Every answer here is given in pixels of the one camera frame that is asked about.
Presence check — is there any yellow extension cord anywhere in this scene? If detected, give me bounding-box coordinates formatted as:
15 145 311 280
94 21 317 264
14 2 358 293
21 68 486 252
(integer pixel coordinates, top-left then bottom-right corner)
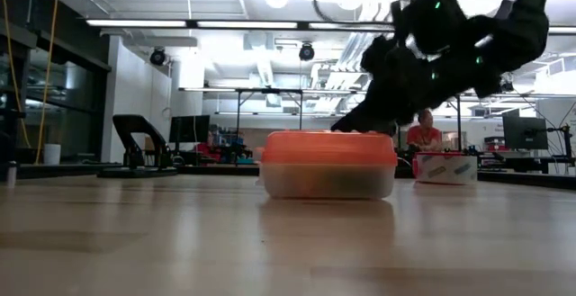
34 0 60 166
0 0 32 149

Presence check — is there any black background gantry frame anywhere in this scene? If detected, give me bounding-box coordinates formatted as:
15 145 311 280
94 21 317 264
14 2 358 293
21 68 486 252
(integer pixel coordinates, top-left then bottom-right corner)
235 87 464 152

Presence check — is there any small silver canister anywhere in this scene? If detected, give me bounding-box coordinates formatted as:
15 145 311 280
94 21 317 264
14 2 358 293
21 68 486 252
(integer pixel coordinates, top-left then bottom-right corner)
5 160 18 188

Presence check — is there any white cylindrical container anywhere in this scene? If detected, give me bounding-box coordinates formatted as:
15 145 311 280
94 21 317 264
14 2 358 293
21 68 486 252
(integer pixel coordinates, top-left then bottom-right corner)
43 143 62 166

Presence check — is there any black hole punch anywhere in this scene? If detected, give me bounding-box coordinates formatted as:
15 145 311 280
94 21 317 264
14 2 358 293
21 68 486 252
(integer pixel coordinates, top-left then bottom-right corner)
96 113 180 179

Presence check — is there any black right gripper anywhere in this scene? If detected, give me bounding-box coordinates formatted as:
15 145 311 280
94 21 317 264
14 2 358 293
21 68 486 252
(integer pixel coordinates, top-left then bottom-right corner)
330 38 456 137

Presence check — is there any person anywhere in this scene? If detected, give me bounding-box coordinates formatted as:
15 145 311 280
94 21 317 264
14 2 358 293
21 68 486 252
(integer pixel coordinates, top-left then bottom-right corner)
193 130 222 163
406 108 445 153

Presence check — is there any orange plastic lid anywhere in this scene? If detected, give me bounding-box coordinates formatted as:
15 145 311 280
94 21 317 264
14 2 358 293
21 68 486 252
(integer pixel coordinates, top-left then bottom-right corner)
256 129 400 167

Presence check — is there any black computer monitor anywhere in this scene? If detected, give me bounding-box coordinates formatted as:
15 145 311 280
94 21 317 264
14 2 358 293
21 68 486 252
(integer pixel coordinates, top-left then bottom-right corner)
502 115 550 151
168 114 212 153

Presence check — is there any black aluminium table frame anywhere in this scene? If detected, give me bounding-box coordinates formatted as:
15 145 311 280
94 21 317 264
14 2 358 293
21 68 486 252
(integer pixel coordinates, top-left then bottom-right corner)
0 163 576 190

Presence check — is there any red white patterned box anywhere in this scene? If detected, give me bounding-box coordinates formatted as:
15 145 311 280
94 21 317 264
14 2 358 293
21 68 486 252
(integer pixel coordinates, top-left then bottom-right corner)
411 150 479 185

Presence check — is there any black ceiling spotlight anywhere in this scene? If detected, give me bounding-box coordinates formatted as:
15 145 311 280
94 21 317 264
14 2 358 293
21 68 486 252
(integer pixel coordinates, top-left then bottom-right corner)
499 73 516 95
298 42 316 62
148 47 168 67

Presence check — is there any clear plastic container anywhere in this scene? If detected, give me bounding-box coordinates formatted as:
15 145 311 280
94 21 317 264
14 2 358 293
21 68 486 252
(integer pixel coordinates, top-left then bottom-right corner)
258 163 398 201

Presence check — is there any long ceiling light strip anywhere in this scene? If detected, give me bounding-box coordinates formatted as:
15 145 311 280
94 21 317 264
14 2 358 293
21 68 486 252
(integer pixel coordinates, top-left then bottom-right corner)
85 18 576 35

